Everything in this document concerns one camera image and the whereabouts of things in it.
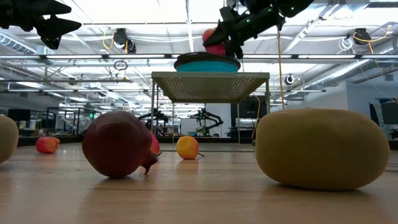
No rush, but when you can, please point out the black background screen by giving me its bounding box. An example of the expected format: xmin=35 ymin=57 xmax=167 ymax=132
xmin=230 ymin=95 xmax=267 ymax=138

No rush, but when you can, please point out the black hanging cable coil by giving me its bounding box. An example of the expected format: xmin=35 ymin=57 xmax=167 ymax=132
xmin=113 ymin=59 xmax=129 ymax=71

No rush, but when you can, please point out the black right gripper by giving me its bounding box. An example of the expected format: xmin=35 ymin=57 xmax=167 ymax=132
xmin=203 ymin=6 xmax=285 ymax=60

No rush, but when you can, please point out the wrinkled red-orange pepper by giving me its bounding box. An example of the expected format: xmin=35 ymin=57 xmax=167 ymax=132
xmin=35 ymin=136 xmax=61 ymax=154

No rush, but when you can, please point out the round yellow-orange pepper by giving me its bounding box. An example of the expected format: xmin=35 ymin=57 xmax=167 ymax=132
xmin=175 ymin=134 xmax=205 ymax=160

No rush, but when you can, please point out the red orange mango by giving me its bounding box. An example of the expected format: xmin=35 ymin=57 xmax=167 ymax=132
xmin=201 ymin=27 xmax=227 ymax=56

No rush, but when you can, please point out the yellow hanging cable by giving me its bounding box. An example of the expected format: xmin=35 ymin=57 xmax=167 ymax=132
xmin=275 ymin=24 xmax=286 ymax=110

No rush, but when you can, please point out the dark red pomegranate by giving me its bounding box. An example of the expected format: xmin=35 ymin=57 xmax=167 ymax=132
xmin=81 ymin=110 xmax=162 ymax=179

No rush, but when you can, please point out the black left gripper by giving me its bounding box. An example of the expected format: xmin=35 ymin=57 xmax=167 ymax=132
xmin=0 ymin=0 xmax=82 ymax=50

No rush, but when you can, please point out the pear-shaped red-orange pepper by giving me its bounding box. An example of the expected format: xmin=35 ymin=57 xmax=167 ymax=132
xmin=150 ymin=130 xmax=161 ymax=156

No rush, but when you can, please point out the black background workcell frame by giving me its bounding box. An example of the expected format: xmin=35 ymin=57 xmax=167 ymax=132
xmin=46 ymin=107 xmax=102 ymax=136

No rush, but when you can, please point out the blue collapsible bowl grey rim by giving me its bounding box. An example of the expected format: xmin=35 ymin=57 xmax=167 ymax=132
xmin=173 ymin=51 xmax=242 ymax=73

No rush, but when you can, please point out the green perforated metal shelf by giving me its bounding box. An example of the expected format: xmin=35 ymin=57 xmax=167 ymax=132
xmin=150 ymin=70 xmax=271 ymax=153

